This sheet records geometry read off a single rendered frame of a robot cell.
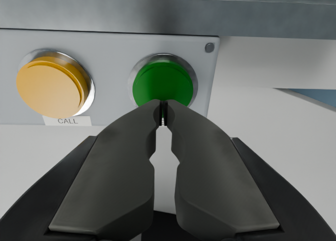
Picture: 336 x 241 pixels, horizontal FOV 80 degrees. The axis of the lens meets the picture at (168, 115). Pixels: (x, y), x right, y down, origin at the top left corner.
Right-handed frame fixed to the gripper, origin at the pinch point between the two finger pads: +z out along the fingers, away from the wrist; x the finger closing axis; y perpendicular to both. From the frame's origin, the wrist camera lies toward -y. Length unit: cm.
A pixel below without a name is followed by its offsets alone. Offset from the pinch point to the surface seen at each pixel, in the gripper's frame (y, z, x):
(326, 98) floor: 50, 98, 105
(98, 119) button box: 2.7, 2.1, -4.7
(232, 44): -0.7, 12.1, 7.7
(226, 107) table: 7.5, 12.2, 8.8
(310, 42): -1.2, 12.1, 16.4
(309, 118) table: 8.9, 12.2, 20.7
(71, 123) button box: 3.1, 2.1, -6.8
